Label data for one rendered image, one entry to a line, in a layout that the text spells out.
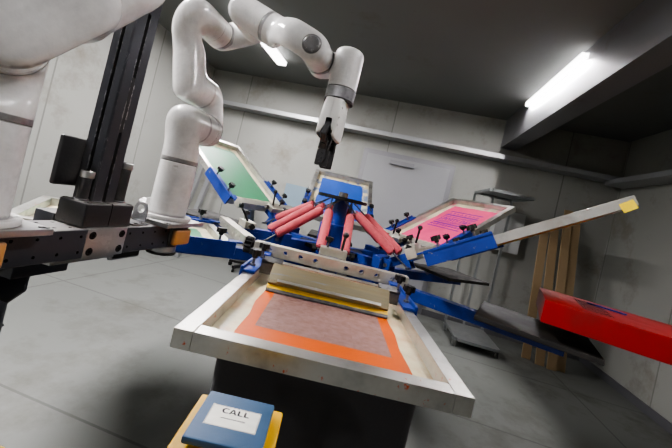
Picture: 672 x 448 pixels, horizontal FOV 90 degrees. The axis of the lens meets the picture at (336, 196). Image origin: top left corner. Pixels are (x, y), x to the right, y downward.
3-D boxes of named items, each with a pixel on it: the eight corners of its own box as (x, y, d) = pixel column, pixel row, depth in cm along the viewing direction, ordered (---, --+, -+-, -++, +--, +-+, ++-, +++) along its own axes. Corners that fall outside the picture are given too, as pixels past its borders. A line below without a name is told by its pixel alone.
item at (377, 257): (404, 291, 168) (409, 268, 168) (249, 254, 167) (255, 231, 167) (380, 261, 249) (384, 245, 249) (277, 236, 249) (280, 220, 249)
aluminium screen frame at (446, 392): (471, 418, 63) (475, 399, 64) (168, 347, 63) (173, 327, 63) (394, 297, 142) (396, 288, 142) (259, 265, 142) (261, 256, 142)
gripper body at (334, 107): (329, 101, 92) (319, 141, 91) (321, 87, 82) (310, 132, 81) (356, 106, 90) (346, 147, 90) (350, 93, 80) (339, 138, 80)
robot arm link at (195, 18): (157, -4, 89) (198, 33, 108) (156, 135, 87) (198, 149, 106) (206, -12, 87) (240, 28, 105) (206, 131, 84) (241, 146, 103)
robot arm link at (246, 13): (178, 18, 91) (208, 46, 106) (236, 57, 87) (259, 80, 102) (211, -33, 90) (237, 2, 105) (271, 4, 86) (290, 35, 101)
